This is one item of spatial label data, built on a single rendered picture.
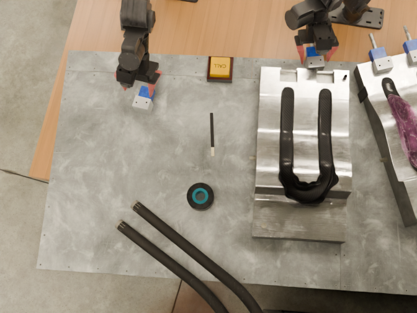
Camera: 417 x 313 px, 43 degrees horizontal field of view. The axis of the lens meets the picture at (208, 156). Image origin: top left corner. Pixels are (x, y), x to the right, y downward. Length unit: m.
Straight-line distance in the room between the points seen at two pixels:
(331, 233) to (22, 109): 1.69
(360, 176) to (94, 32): 0.97
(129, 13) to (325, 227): 0.78
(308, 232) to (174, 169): 0.44
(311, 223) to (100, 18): 0.95
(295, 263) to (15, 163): 1.52
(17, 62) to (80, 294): 1.17
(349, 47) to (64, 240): 1.06
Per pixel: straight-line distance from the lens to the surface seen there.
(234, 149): 1.61
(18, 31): 2.89
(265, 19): 1.79
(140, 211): 1.56
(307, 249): 1.57
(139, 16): 1.39
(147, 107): 1.62
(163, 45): 1.76
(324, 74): 1.64
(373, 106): 1.63
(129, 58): 1.38
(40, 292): 2.51
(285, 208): 1.52
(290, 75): 1.63
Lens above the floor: 2.36
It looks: 75 degrees down
